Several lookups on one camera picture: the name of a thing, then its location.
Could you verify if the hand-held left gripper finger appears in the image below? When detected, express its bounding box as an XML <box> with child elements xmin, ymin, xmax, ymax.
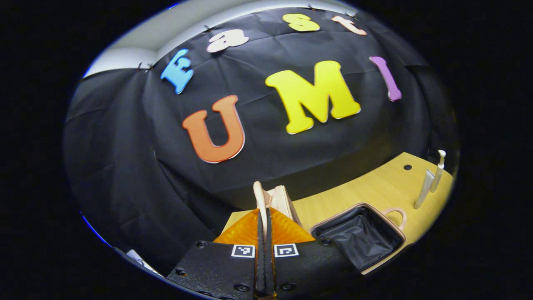
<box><xmin>266</xmin><ymin>207</ymin><xmax>361</xmax><ymax>300</ymax></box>
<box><xmin>167</xmin><ymin>208</ymin><xmax>267</xmax><ymax>300</ymax></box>

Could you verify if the pink suitcase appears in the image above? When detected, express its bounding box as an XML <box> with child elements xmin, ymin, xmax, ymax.
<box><xmin>253</xmin><ymin>181</ymin><xmax>408</xmax><ymax>276</ymax></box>

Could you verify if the white pump bottle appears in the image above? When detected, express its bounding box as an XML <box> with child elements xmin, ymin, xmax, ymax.
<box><xmin>430</xmin><ymin>150</ymin><xmax>446</xmax><ymax>193</ymax></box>

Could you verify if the black backdrop cloth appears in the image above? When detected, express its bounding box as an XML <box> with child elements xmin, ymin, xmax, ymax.
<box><xmin>62</xmin><ymin>6</ymin><xmax>458</xmax><ymax>278</ymax></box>

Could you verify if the white squeeze tube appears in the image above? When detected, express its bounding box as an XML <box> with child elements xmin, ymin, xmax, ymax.
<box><xmin>413</xmin><ymin>169</ymin><xmax>436</xmax><ymax>210</ymax></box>

